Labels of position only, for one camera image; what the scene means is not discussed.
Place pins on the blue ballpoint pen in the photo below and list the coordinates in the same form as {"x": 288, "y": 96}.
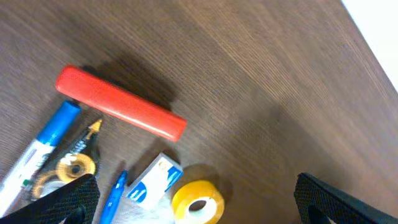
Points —
{"x": 112, "y": 203}

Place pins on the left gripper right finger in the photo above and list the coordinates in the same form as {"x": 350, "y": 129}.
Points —
{"x": 319, "y": 202}

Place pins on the red stapler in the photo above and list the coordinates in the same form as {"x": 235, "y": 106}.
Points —
{"x": 115, "y": 101}

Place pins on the blue white marker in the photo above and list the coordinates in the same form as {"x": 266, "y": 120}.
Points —
{"x": 37, "y": 153}

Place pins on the yellow black correction tape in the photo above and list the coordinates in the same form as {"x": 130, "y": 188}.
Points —
{"x": 80, "y": 157}

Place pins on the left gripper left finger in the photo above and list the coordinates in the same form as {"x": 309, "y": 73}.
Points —
{"x": 75, "y": 202}

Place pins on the yellow tape roll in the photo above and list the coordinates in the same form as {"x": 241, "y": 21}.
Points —
{"x": 198, "y": 202}

